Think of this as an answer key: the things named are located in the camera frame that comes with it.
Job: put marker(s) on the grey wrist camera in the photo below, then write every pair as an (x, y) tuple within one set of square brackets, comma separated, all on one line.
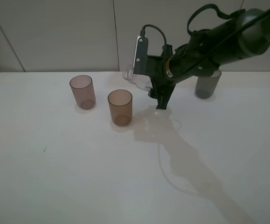
[(136, 57)]

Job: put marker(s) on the grey translucent plastic cup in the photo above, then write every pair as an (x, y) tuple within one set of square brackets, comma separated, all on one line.
[(206, 86)]

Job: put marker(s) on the purple translucent plastic cup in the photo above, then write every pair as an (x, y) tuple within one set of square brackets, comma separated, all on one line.
[(83, 91)]

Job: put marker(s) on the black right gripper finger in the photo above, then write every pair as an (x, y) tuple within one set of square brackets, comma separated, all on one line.
[(161, 93)]

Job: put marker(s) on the clear plastic water bottle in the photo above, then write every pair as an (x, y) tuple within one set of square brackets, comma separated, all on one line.
[(142, 82)]

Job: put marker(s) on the dark green robot arm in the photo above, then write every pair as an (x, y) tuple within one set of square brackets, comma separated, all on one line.
[(244, 34)]

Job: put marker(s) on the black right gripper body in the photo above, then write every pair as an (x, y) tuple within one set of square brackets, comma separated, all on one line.
[(168, 68)]

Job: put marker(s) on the orange translucent plastic cup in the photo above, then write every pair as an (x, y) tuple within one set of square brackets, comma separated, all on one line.
[(120, 105)]

